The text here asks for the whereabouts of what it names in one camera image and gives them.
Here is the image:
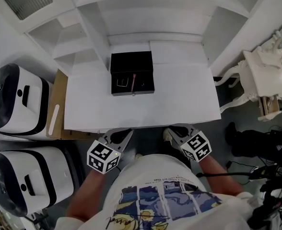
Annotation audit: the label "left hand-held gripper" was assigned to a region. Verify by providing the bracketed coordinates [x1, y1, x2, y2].
[86, 128, 134, 175]

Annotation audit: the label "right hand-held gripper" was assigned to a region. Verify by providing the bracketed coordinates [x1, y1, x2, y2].
[169, 124, 212, 163]

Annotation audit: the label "pink-tipped swab stick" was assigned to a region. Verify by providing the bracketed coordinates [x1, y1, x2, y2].
[130, 73, 137, 92]

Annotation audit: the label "black box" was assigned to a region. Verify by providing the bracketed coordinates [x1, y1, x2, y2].
[110, 50, 155, 98]

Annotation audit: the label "person's left forearm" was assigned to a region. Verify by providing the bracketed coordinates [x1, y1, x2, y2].
[66, 168, 119, 223]

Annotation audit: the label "person's right forearm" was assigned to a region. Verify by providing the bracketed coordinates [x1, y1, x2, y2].
[198, 155, 244, 196]

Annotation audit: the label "white table top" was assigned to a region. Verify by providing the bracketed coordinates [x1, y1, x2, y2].
[63, 41, 222, 132]

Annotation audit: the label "person's right shoe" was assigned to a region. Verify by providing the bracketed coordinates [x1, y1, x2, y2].
[162, 127, 174, 144]

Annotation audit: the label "person's black trousers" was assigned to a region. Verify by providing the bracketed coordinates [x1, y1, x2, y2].
[154, 139, 192, 173]

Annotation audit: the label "person's white printed shirt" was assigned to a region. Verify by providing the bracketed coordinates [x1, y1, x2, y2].
[55, 153, 255, 230]

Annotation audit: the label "white flat strip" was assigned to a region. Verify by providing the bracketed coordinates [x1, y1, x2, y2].
[46, 104, 60, 137]

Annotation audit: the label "white black-topped appliance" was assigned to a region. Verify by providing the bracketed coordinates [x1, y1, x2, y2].
[0, 145, 76, 218]
[0, 63, 50, 137]

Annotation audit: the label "white vanity table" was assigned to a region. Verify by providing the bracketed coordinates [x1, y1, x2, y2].
[213, 19, 282, 123]

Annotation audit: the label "black equipment pile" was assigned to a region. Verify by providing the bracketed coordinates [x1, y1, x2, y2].
[251, 161, 282, 225]

